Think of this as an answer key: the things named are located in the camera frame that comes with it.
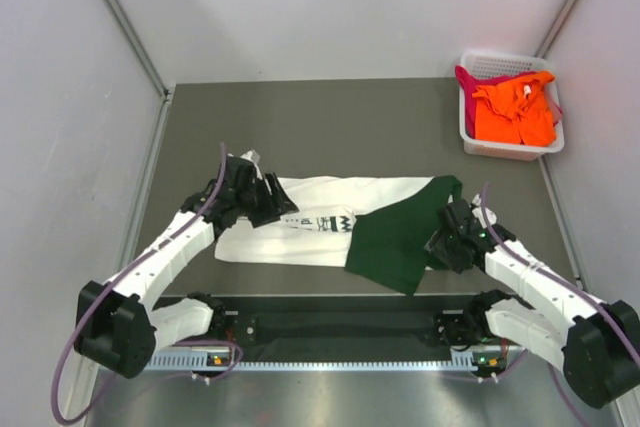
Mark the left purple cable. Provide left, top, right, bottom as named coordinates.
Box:
left=50, top=141, right=245, bottom=425

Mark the pink t-shirt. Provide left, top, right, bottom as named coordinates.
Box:
left=454, top=64, right=564, bottom=139

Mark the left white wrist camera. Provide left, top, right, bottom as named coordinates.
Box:
left=241, top=150, right=260, bottom=166

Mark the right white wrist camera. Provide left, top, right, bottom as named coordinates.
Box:
left=471, top=204, right=497, bottom=228

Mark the left aluminium frame post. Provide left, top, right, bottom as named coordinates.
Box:
left=102, top=0, right=170, bottom=100

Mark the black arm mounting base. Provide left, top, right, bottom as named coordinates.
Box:
left=217, top=294, right=494, bottom=348

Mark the orange t-shirt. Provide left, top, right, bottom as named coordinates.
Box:
left=470, top=70, right=558, bottom=147

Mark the white and green t-shirt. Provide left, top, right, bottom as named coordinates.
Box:
left=214, top=175, right=463, bottom=295

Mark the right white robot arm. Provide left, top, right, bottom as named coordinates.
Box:
left=425, top=199, right=639, bottom=408

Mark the grey slotted cable duct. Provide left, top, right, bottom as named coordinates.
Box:
left=144, top=348, right=506, bottom=373

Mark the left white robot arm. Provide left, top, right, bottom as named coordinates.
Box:
left=73, top=150, right=298, bottom=379

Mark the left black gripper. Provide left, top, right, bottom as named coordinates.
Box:
left=235, top=171, right=298, bottom=228

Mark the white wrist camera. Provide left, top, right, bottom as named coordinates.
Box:
left=241, top=150, right=260, bottom=166
left=471, top=204, right=497, bottom=228

